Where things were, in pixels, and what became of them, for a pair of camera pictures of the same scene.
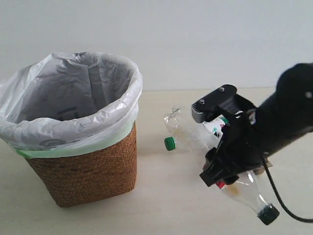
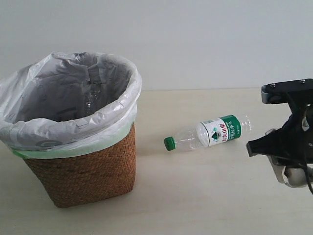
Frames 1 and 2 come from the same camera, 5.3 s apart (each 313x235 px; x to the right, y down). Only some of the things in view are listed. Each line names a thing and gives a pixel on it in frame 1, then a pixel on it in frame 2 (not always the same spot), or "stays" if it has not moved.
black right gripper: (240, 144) → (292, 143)
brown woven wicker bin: (88, 179) stays
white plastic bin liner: (69, 103) stays
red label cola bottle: (249, 188) → (93, 98)
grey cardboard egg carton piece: (259, 170) → (294, 177)
